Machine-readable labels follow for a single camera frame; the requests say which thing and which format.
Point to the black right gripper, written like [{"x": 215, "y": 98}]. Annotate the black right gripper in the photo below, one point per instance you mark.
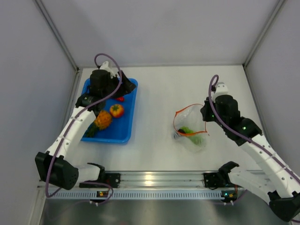
[{"x": 205, "y": 110}]

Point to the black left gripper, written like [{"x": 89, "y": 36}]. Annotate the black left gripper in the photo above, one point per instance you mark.
[{"x": 125, "y": 87}]

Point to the fake red chili pepper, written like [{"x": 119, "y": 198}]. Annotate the fake red chili pepper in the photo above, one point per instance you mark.
[{"x": 120, "y": 99}]

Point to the clear zip top bag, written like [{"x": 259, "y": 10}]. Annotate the clear zip top bag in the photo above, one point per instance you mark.
[{"x": 191, "y": 117}]

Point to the fake green grapes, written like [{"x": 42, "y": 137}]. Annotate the fake green grapes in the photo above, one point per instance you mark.
[{"x": 193, "y": 136}]

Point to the fake orange peach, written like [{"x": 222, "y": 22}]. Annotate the fake orange peach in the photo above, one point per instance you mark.
[{"x": 117, "y": 110}]

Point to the fake dark eggplant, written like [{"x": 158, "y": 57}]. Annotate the fake dark eggplant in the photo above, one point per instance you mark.
[{"x": 181, "y": 132}]

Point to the fake pineapple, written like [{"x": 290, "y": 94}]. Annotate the fake pineapple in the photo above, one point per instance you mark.
[{"x": 102, "y": 121}]

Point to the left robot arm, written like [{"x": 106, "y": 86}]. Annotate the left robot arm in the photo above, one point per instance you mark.
[{"x": 52, "y": 166}]

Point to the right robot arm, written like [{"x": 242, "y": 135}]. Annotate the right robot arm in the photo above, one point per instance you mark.
[{"x": 281, "y": 190}]

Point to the blue plastic bin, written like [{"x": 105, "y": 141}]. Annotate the blue plastic bin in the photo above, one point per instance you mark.
[{"x": 119, "y": 131}]

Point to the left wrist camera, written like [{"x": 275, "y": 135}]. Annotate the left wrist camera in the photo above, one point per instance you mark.
[{"x": 106, "y": 66}]

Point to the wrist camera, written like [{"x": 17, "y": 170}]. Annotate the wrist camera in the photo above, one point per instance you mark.
[
  {"x": 219, "y": 89},
  {"x": 106, "y": 66}
]

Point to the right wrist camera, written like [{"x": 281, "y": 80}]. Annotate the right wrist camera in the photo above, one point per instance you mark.
[{"x": 219, "y": 89}]

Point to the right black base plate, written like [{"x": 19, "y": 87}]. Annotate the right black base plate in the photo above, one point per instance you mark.
[{"x": 214, "y": 180}]

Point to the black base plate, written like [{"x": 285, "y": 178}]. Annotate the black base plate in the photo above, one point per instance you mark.
[
  {"x": 112, "y": 179},
  {"x": 214, "y": 180}
]

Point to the aluminium mounting rail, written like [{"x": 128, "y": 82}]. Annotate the aluminium mounting rail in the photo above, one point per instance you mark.
[{"x": 154, "y": 180}]

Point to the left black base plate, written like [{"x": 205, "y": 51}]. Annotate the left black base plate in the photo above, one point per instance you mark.
[{"x": 112, "y": 179}]

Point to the slotted cable duct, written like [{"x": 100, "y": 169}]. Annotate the slotted cable duct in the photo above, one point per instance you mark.
[{"x": 141, "y": 195}]

